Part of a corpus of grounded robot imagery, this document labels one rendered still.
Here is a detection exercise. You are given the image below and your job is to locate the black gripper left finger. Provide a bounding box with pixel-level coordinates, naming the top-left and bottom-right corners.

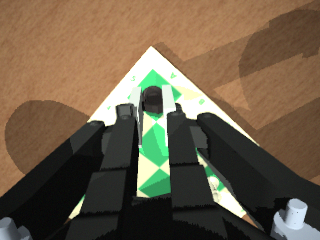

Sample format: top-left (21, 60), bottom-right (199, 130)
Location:
top-left (0, 86), bottom-right (144, 240)

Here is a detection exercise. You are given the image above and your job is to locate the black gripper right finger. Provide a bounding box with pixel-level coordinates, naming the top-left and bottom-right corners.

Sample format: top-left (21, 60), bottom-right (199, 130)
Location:
top-left (162, 85), bottom-right (320, 240)

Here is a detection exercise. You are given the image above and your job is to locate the white pawn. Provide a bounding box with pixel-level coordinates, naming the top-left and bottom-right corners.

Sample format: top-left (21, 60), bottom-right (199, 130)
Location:
top-left (207, 176), bottom-right (221, 203)

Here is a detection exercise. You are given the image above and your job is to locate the green and cream chessboard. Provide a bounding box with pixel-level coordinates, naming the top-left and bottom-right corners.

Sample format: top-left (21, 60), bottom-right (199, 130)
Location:
top-left (87, 46), bottom-right (258, 217)

